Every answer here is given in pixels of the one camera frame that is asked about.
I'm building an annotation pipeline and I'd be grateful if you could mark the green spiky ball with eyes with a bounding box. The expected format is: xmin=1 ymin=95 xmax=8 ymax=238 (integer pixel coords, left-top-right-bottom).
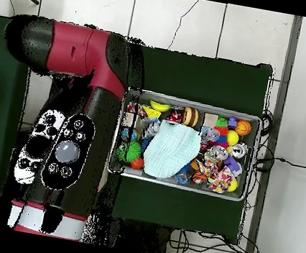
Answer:
xmin=114 ymin=138 xmax=144 ymax=166

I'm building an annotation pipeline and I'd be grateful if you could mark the clear mesh bin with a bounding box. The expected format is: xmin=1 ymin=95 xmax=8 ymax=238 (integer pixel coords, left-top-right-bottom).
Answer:
xmin=106 ymin=86 xmax=264 ymax=204

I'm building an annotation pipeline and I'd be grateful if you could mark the yellow cheese wedge toy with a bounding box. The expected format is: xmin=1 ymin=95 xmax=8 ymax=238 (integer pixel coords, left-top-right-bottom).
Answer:
xmin=140 ymin=105 xmax=162 ymax=122

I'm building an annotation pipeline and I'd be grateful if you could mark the plain wooden block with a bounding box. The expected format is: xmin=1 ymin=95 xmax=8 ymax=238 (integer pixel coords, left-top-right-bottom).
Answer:
xmin=122 ymin=111 xmax=142 ymax=129

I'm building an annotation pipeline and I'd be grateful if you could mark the blue globe ball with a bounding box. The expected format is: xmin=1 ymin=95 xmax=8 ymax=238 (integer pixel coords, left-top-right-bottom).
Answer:
xmin=121 ymin=126 xmax=140 ymax=144

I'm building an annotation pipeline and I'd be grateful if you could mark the mint green muslin cloth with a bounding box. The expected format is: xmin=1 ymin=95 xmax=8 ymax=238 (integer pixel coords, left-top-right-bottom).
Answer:
xmin=140 ymin=117 xmax=205 ymax=185

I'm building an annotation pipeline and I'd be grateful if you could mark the red ball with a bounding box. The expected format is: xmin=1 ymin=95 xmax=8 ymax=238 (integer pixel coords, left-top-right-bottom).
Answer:
xmin=129 ymin=156 xmax=146 ymax=172

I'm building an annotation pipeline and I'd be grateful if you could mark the dark green tablecloth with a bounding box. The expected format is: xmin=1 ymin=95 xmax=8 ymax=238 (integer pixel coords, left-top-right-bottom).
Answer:
xmin=93 ymin=39 xmax=275 ymax=245

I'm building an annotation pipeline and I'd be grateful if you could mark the dark green side table cloth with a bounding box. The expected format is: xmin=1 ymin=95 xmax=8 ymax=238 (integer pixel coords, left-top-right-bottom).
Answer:
xmin=0 ymin=14 xmax=50 ymax=201

